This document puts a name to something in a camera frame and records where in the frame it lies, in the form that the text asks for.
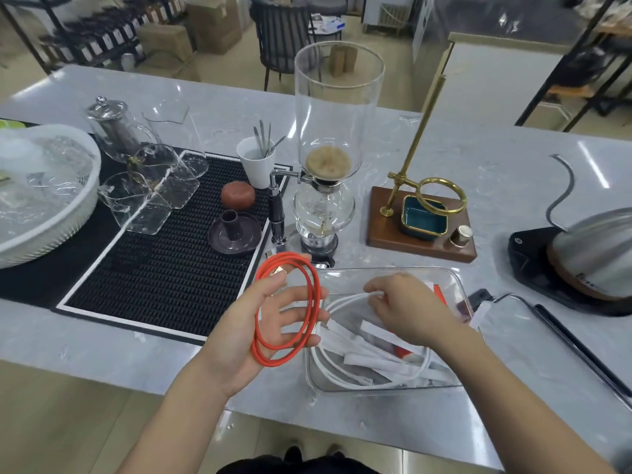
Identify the glass teapot with metal lid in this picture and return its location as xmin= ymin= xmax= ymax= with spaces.
xmin=86 ymin=95 xmax=159 ymax=165

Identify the round side table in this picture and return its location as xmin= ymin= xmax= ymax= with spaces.
xmin=308 ymin=13 xmax=346 ymax=43

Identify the person's right forearm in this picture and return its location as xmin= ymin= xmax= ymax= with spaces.
xmin=424 ymin=320 xmax=618 ymax=474

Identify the tall clear glass pitcher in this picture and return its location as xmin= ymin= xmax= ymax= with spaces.
xmin=142 ymin=98 xmax=211 ymax=178

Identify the dark slatted chair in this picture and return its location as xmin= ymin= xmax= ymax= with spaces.
xmin=249 ymin=0 xmax=327 ymax=92

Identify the small purple cup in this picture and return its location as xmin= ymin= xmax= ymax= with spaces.
xmin=219 ymin=209 xmax=244 ymax=241

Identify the clear plastic container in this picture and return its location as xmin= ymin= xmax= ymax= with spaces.
xmin=303 ymin=266 xmax=477 ymax=396

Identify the white plastic basket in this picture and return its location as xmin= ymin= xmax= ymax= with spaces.
xmin=0 ymin=124 xmax=102 ymax=270

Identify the white ceramic cup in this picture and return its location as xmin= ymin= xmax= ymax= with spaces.
xmin=236 ymin=136 xmax=277 ymax=190

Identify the glass siphon coffee maker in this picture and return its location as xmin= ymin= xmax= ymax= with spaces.
xmin=269 ymin=41 xmax=386 ymax=270

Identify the grey cushioned chair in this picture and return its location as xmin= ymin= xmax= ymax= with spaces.
xmin=305 ymin=0 xmax=349 ymax=18

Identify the orange tissue pack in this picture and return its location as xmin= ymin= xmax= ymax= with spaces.
xmin=390 ymin=283 xmax=473 ymax=361

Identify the clear glass pitcher gold trim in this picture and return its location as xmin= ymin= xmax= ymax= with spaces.
xmin=127 ymin=142 xmax=201 ymax=211

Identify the black rubber bar mat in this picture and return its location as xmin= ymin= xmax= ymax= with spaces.
xmin=0 ymin=120 xmax=292 ymax=347

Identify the brown round clay lid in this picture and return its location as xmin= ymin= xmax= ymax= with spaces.
xmin=221 ymin=180 xmax=257 ymax=211

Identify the person's left hand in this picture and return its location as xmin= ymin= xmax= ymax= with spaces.
xmin=197 ymin=269 xmax=330 ymax=398

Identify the person's black clothing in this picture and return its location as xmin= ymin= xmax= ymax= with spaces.
xmin=216 ymin=442 xmax=381 ymax=474

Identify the white cable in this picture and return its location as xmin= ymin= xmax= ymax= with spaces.
xmin=309 ymin=290 xmax=440 ymax=390

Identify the clear container lid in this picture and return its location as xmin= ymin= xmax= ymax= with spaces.
xmin=469 ymin=288 xmax=632 ymax=410

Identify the small metal cylinder cap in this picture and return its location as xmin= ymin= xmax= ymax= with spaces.
xmin=448 ymin=224 xmax=475 ymax=249

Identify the purple saucer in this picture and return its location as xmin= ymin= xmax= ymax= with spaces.
xmin=207 ymin=211 xmax=263 ymax=256

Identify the person's right hand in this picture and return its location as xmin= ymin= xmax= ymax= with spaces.
xmin=363 ymin=273 xmax=475 ymax=349

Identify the row of dark labelled bottles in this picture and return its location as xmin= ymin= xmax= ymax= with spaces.
xmin=39 ymin=0 xmax=184 ymax=70

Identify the wooden brass pour-over stand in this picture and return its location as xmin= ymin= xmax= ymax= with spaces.
xmin=366 ymin=73 xmax=479 ymax=265

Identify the red cable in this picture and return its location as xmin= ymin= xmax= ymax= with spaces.
xmin=250 ymin=251 xmax=323 ymax=369

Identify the white counter cabinet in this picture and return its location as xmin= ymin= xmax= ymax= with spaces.
xmin=412 ymin=0 xmax=573 ymax=126

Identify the large cardboard box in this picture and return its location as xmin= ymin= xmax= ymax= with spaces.
xmin=185 ymin=0 xmax=244 ymax=56

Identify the teal square dish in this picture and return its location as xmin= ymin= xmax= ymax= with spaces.
xmin=400 ymin=194 xmax=449 ymax=241

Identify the black bag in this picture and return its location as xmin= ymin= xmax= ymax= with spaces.
xmin=552 ymin=43 xmax=601 ymax=90

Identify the steel gooseneck kettle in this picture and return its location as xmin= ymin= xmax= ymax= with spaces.
xmin=545 ymin=153 xmax=632 ymax=302

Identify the white appliance unit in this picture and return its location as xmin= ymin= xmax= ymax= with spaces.
xmin=361 ymin=0 xmax=415 ymax=35

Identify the black kettle base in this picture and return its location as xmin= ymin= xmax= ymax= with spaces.
xmin=507 ymin=225 xmax=632 ymax=317

